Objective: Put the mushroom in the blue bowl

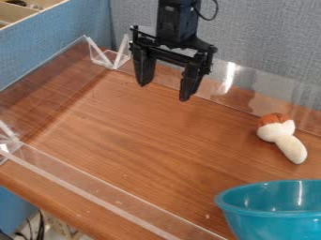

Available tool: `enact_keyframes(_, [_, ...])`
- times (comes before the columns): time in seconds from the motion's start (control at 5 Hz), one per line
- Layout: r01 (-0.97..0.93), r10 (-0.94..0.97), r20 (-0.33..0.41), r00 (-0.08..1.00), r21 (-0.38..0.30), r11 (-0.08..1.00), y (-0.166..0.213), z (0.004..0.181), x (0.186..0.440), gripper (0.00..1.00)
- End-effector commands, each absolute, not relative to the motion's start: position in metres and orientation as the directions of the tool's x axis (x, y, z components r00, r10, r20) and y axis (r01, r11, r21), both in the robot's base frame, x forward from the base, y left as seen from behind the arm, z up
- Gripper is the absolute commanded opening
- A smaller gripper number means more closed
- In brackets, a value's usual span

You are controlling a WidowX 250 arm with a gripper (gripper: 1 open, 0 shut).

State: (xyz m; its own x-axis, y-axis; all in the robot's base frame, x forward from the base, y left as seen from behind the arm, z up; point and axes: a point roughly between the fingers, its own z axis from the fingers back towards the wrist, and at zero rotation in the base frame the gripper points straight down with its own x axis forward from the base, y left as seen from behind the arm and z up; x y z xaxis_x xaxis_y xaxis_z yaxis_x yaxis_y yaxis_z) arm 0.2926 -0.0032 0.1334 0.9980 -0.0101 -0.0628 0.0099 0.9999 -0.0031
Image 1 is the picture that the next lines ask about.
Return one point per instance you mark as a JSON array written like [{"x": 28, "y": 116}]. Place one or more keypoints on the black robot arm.
[{"x": 176, "y": 20}]

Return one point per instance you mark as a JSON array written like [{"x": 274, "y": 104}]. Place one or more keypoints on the blue plastic bowl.
[{"x": 275, "y": 210}]

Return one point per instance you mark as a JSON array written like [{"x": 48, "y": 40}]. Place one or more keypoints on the clear acrylic corner bracket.
[{"x": 108, "y": 58}]

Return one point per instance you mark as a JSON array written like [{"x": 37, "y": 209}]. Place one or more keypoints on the plush mushroom toy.
[{"x": 275, "y": 129}]

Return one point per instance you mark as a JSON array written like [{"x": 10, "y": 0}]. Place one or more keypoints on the clear acrylic barrier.
[
  {"x": 121, "y": 203},
  {"x": 33, "y": 101},
  {"x": 259, "y": 93}
]

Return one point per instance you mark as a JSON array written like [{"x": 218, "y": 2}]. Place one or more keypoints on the clear acrylic back barrier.
[{"x": 259, "y": 93}]

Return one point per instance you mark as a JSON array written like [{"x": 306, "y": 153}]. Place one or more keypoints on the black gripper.
[{"x": 191, "y": 54}]

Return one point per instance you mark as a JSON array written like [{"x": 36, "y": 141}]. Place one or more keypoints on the wooden shelf unit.
[{"x": 17, "y": 10}]

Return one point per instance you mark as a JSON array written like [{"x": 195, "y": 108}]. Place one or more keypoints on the clear acrylic front barrier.
[{"x": 121, "y": 203}]

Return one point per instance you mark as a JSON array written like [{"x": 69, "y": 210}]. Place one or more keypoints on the clear acrylic left barrier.
[{"x": 33, "y": 101}]

